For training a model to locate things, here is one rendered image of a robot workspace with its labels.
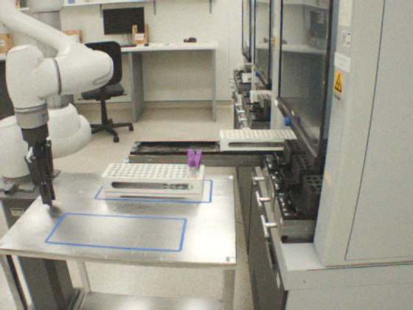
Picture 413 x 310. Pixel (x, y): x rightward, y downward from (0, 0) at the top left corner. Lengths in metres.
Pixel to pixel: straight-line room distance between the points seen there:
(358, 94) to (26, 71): 0.77
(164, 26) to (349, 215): 4.25
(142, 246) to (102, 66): 0.48
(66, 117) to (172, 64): 3.56
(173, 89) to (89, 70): 4.04
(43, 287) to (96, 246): 0.91
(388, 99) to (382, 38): 0.13
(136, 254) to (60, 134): 0.75
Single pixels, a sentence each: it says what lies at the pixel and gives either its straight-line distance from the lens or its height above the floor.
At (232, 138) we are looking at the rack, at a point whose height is 0.86.
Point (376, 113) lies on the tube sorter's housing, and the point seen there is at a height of 1.14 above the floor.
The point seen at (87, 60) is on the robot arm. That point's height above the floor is 1.22.
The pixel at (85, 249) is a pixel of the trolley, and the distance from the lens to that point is 0.91.
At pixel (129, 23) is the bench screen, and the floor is 1.16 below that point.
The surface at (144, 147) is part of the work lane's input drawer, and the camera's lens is 1.51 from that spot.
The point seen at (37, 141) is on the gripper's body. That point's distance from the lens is 1.03.
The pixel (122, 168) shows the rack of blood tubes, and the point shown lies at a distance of 1.15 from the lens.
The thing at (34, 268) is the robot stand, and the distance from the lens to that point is 1.74.
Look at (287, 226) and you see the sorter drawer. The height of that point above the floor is 0.79.
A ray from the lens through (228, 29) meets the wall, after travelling 4.88.
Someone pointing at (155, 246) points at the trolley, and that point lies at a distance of 0.89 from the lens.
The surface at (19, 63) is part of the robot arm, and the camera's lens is 0.97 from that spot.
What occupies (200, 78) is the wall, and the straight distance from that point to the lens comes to 4.96.
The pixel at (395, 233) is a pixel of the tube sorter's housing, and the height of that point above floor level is 0.83.
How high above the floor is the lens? 1.35
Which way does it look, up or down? 23 degrees down
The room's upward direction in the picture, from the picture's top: 1 degrees counter-clockwise
